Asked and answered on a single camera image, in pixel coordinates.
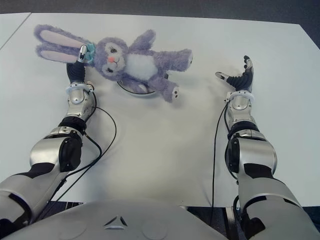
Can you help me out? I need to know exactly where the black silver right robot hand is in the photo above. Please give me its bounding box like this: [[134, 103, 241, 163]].
[[214, 54, 255, 93]]

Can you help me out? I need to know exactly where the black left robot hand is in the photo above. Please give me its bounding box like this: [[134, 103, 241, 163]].
[[65, 44, 89, 86]]

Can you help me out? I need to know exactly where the purple plush bunny doll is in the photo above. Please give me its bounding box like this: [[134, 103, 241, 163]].
[[33, 24, 194, 104]]

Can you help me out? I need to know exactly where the white plate with black rim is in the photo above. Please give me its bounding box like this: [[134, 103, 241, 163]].
[[116, 80, 157, 98]]

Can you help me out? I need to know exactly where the grey table leg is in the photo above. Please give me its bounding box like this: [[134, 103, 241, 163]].
[[223, 206, 238, 240]]

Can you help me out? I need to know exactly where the grey robot torso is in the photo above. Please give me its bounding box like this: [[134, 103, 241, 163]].
[[0, 198, 226, 240]]

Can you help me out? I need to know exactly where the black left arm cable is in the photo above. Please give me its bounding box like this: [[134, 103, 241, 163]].
[[32, 106, 118, 223]]

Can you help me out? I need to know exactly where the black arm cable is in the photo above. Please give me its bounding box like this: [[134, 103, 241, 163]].
[[32, 106, 118, 223], [208, 102, 230, 227]]

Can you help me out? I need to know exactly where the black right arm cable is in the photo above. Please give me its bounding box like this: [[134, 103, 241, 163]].
[[208, 102, 230, 227]]

